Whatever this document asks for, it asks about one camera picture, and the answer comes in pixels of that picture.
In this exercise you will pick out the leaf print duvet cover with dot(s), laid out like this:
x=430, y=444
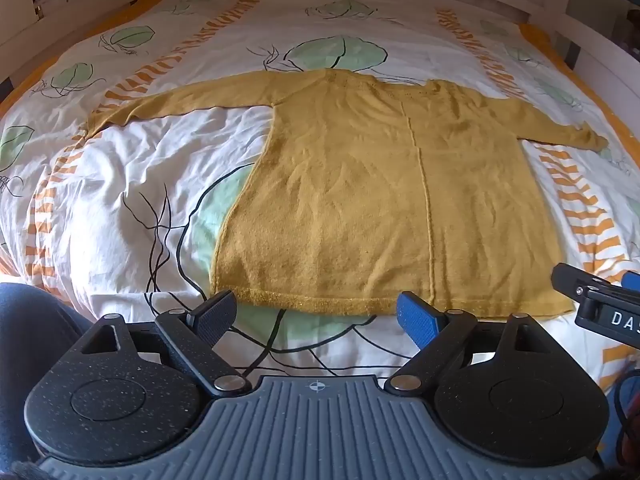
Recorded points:
x=150, y=185

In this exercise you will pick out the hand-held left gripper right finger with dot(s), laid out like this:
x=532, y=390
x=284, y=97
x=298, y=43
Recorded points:
x=417, y=317

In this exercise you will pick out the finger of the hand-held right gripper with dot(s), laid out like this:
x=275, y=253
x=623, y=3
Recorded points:
x=570, y=277
x=631, y=278

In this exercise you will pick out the person's jeans leg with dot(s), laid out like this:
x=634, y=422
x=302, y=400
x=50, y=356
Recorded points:
x=25, y=350

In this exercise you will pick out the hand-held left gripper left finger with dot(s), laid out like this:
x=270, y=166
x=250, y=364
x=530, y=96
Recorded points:
x=220, y=312

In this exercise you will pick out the mustard yellow knit sweater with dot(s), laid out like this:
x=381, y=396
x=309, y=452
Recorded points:
x=375, y=185

